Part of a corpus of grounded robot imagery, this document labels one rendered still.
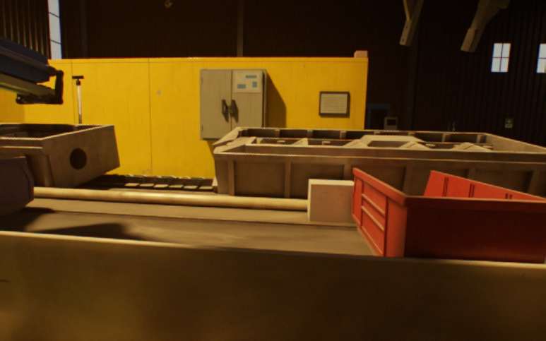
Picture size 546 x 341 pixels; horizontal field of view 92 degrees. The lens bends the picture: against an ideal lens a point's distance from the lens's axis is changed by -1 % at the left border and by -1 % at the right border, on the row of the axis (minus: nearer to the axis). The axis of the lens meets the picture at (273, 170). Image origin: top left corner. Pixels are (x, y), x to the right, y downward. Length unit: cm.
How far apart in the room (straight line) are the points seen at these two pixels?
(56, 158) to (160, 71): 257
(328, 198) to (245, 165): 28
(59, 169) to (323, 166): 90
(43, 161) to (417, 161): 116
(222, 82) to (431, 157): 251
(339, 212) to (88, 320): 55
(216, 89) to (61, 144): 213
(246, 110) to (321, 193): 235
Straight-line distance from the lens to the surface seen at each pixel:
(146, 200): 93
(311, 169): 82
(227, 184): 86
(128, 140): 375
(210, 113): 308
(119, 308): 48
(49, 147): 115
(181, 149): 344
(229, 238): 60
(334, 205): 72
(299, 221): 72
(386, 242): 48
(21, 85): 160
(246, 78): 303
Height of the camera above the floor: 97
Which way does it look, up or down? 7 degrees down
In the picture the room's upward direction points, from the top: 1 degrees clockwise
